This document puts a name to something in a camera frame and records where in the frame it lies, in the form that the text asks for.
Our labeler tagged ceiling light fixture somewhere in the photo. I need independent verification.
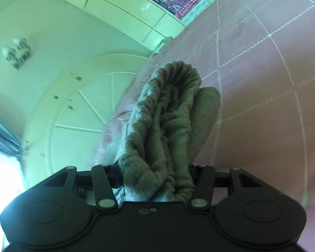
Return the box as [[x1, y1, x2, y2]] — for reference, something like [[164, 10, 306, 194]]
[[2, 37, 32, 69]]

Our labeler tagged pink checked bedsheet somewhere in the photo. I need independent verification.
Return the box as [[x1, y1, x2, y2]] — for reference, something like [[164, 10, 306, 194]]
[[91, 0, 315, 252]]

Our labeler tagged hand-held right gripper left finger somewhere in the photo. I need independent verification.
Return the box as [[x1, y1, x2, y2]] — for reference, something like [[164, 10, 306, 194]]
[[43, 164, 125, 213]]

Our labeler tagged blue grey curtain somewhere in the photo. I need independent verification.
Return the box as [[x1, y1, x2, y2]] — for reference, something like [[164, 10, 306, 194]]
[[0, 112, 24, 159]]

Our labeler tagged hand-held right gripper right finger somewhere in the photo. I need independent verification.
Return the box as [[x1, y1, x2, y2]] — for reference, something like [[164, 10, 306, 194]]
[[188, 164, 264, 212]]

